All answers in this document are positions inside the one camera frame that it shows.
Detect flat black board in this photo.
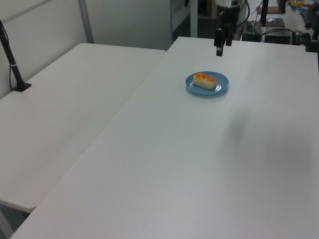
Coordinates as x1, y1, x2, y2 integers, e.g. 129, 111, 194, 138
256, 17, 285, 27

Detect bread roll with orange topping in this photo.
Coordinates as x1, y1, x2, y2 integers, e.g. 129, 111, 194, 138
193, 72, 218, 90

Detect blue round plate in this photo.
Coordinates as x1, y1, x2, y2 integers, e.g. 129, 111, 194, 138
185, 71, 229, 97

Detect slim aluminium frame post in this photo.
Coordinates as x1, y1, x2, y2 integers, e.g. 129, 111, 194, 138
78, 0, 95, 44

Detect white side table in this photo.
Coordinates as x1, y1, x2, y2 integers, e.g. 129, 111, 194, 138
0, 42, 167, 214

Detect small black device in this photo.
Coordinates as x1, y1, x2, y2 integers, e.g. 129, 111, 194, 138
241, 32, 260, 42

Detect black aluminium rail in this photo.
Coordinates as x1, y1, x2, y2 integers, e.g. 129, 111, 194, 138
300, 6, 319, 28

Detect black upright pole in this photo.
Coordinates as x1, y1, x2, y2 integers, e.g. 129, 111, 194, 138
260, 0, 270, 27

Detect grey frame post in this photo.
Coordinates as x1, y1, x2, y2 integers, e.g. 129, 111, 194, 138
189, 0, 199, 38

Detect black electronics box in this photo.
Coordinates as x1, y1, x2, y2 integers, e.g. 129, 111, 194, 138
264, 29, 294, 44

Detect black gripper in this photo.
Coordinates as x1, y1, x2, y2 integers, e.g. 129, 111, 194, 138
213, 4, 241, 57

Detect black clamp mount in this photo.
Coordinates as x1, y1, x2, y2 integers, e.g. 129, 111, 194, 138
305, 24, 319, 53

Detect black camera stand pole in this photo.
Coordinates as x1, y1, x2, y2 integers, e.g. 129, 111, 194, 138
0, 19, 32, 93

